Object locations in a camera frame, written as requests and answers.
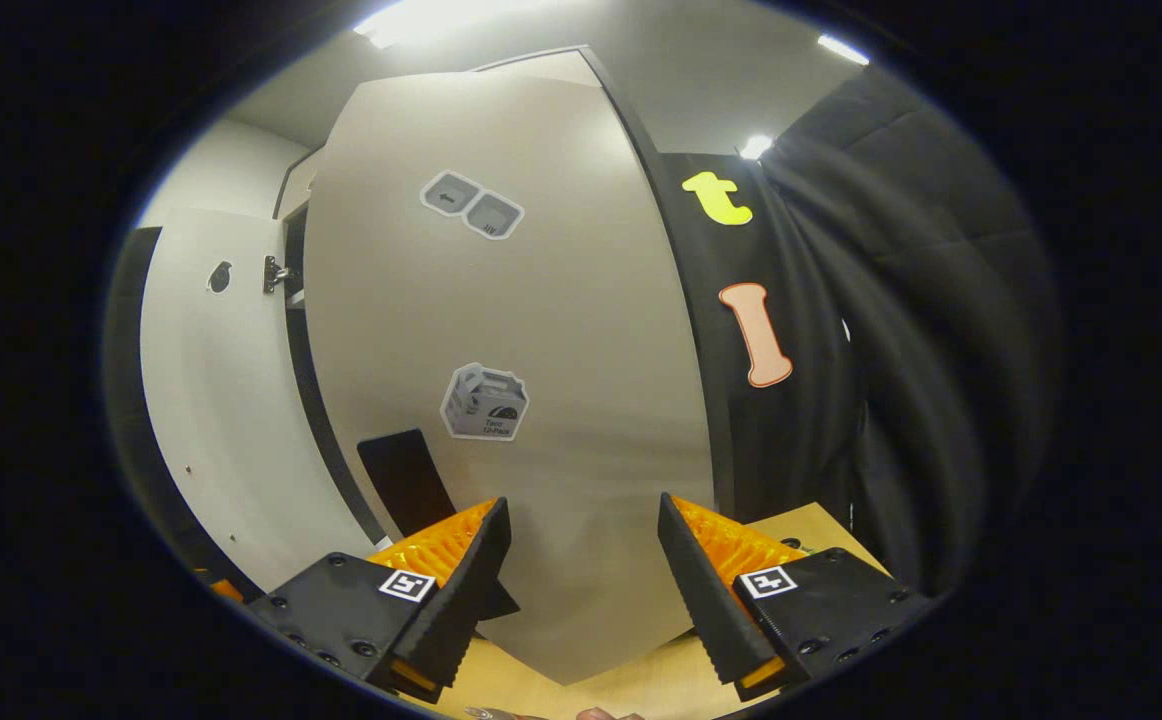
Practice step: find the grey cabinet body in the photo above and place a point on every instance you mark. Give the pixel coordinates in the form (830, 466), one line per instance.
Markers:
(663, 200)

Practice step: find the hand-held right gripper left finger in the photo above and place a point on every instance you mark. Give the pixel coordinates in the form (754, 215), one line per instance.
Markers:
(461, 600)

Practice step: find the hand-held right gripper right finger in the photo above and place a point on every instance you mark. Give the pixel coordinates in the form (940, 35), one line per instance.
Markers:
(711, 610)

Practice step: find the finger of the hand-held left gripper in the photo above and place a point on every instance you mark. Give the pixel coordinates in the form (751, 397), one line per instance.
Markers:
(226, 589)

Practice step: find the ceiling light panel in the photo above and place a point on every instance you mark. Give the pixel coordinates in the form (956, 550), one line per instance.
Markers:
(843, 48)
(756, 147)
(421, 20)

